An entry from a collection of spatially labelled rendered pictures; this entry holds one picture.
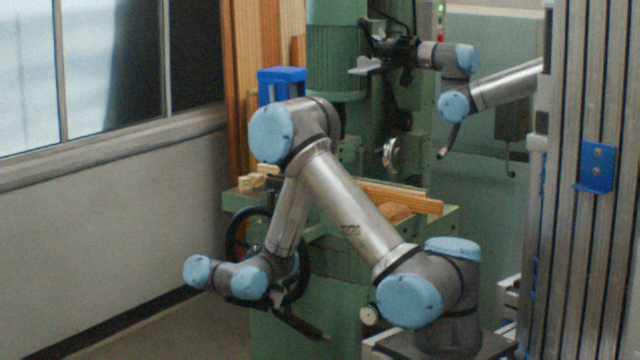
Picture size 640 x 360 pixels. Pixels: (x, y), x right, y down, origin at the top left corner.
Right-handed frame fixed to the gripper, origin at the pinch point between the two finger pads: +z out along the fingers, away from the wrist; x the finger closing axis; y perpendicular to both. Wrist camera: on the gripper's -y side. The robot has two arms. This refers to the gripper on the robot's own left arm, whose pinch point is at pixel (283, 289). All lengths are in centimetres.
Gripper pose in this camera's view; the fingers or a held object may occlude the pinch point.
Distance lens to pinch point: 218.6
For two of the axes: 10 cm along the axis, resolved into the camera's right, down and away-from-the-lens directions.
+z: 5.4, 2.8, 7.9
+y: -2.3, 9.6, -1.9
